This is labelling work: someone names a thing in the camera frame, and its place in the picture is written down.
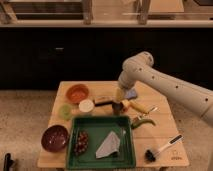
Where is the wooden black whiteboard eraser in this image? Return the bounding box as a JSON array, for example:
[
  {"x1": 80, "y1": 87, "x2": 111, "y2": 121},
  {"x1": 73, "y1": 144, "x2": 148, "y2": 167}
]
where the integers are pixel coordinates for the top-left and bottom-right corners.
[{"x1": 94, "y1": 97, "x2": 113, "y2": 106}]

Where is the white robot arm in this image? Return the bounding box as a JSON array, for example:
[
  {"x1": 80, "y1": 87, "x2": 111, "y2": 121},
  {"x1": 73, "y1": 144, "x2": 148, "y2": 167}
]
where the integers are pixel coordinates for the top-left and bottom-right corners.
[{"x1": 118, "y1": 51, "x2": 213, "y2": 127}]

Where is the small metal cup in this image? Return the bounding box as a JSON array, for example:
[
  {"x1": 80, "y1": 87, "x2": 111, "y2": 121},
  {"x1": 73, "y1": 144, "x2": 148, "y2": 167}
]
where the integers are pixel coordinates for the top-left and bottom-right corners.
[{"x1": 112, "y1": 102, "x2": 124, "y2": 115}]

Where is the green plastic cup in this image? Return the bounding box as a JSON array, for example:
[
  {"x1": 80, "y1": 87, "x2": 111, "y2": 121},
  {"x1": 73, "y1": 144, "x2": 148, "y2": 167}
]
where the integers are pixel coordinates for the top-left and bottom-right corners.
[{"x1": 59, "y1": 104, "x2": 72, "y2": 121}]

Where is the blue sponge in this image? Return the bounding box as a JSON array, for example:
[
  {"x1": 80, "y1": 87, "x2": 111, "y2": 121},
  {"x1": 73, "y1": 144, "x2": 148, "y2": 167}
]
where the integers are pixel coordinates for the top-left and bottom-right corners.
[{"x1": 125, "y1": 89, "x2": 138, "y2": 100}]

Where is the green plastic tray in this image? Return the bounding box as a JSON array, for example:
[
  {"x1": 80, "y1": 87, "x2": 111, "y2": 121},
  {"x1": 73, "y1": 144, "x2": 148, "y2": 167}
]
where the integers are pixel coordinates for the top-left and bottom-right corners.
[{"x1": 66, "y1": 116, "x2": 136, "y2": 170}]

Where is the orange plastic bowl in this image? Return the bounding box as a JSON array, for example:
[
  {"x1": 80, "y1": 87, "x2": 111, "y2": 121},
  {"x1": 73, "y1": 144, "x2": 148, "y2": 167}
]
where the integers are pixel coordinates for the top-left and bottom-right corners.
[{"x1": 66, "y1": 84, "x2": 89, "y2": 104}]

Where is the grey folded cloth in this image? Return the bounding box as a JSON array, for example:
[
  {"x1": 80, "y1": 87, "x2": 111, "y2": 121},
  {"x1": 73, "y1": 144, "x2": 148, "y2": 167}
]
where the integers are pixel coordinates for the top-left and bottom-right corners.
[{"x1": 95, "y1": 131, "x2": 120, "y2": 159}]

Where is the bunch of dark grapes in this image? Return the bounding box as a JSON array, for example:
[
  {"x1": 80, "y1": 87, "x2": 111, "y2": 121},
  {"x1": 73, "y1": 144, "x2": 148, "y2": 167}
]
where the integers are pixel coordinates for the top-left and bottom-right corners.
[{"x1": 74, "y1": 131, "x2": 89, "y2": 156}]

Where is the dark red bowl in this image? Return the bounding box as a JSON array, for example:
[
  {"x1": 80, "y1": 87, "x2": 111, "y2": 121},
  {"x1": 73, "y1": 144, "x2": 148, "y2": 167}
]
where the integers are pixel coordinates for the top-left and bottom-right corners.
[{"x1": 41, "y1": 125, "x2": 69, "y2": 153}]

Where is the black object on floor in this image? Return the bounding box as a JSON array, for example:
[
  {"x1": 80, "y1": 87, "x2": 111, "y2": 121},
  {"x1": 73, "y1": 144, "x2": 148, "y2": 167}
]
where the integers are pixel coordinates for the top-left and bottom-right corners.
[{"x1": 3, "y1": 153, "x2": 14, "y2": 171}]

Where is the white handled black brush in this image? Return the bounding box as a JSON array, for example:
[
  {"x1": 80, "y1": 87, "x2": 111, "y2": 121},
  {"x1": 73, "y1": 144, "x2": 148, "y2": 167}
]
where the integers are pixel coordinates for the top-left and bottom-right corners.
[{"x1": 145, "y1": 134, "x2": 183, "y2": 162}]

